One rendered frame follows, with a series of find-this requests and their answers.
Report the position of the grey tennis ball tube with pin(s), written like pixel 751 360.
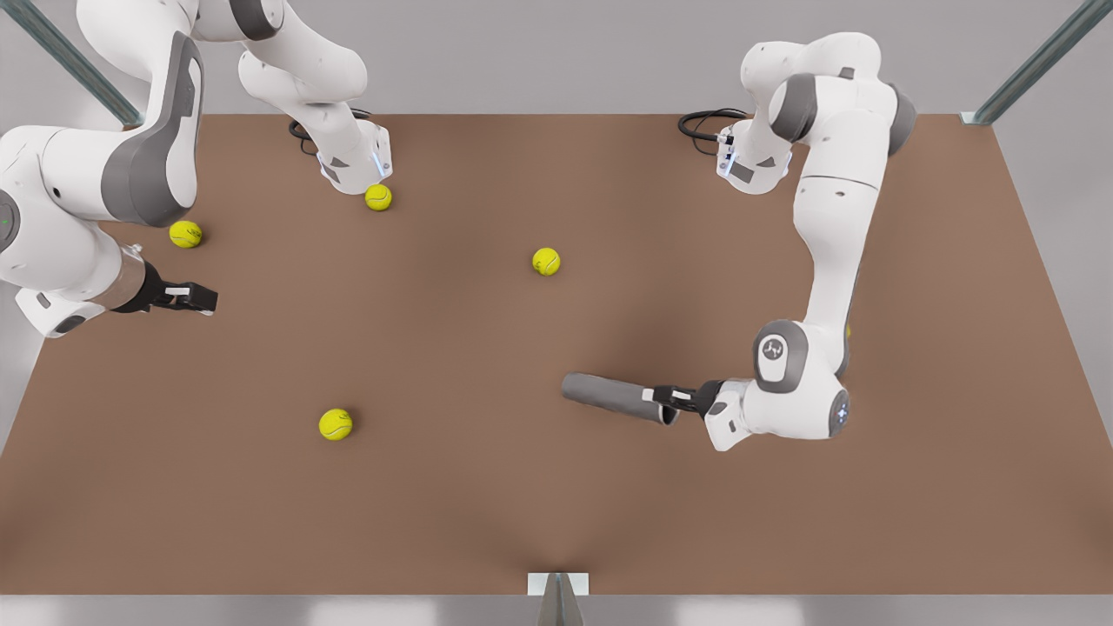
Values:
pixel 609 396

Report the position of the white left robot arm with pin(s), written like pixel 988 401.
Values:
pixel 835 217

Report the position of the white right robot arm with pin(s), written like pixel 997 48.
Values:
pixel 148 148

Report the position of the silver frame post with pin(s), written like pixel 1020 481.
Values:
pixel 1035 65
pixel 557 600
pixel 69 61

